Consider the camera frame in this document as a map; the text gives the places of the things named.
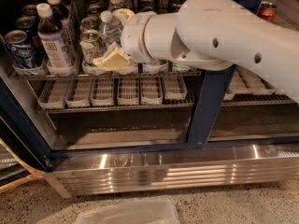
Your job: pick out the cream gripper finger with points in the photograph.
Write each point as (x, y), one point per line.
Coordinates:
(123, 15)
(113, 59)

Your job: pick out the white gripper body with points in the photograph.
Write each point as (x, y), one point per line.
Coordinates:
(133, 37)

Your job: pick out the clear front water bottle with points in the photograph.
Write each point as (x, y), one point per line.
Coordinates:
(110, 28)

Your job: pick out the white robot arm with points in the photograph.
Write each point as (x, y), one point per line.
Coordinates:
(211, 35)

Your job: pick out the front dark tea bottle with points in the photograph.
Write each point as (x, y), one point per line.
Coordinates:
(51, 32)

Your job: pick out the dark tea bottle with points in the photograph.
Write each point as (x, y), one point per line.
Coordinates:
(62, 13)
(51, 32)

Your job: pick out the stainless fridge base grille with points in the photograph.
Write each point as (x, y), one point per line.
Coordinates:
(174, 169)

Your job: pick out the front white green can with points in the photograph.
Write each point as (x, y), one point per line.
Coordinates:
(92, 46)

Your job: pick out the white green can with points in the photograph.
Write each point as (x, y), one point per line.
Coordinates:
(92, 46)
(89, 23)

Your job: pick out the blue soda can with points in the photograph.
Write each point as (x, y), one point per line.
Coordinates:
(20, 49)
(29, 26)

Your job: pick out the front blue soda can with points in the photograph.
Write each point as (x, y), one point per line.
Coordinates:
(20, 49)

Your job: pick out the red cola can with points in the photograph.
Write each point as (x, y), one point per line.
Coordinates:
(267, 11)

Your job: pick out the clear plastic bin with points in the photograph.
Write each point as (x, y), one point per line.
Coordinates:
(154, 210)

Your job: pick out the middle wire shelf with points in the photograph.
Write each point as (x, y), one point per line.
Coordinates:
(140, 90)

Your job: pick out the wire shelf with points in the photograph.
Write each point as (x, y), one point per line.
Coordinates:
(133, 68)
(140, 90)

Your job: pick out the blue fridge door frame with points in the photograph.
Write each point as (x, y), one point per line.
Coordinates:
(215, 85)

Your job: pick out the top wire shelf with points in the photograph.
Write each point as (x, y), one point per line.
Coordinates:
(133, 68)

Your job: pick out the wooden frame piece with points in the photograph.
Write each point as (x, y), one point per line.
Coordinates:
(13, 171)

